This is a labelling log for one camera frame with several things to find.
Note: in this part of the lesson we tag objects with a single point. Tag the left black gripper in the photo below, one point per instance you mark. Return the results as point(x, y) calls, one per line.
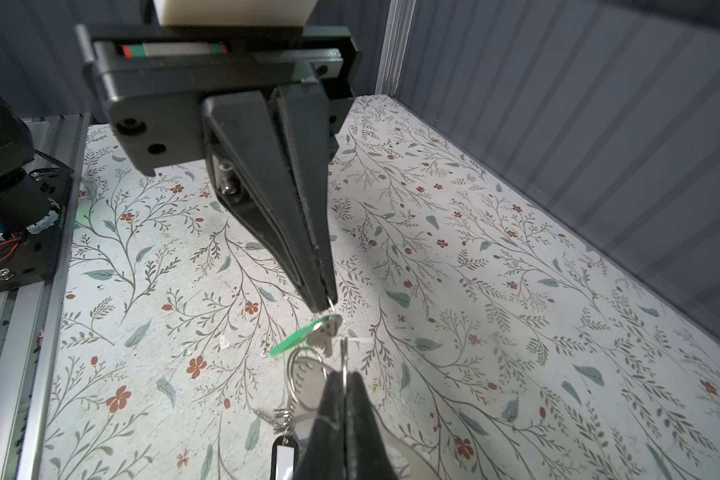
point(268, 100)

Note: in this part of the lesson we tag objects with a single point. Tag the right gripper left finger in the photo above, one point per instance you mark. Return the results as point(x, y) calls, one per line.
point(324, 456)

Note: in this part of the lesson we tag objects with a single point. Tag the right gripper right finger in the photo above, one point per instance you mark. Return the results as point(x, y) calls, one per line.
point(365, 453)

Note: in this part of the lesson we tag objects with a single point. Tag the black tag key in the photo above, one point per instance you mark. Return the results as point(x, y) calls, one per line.
point(285, 448)

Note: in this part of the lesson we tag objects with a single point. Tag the grey strap metal keyring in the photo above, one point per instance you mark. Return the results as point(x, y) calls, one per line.
point(306, 373)

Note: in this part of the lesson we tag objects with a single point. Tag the green tag key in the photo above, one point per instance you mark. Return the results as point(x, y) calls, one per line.
point(319, 334)

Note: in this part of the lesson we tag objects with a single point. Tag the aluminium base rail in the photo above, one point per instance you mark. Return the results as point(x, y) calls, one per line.
point(40, 174)

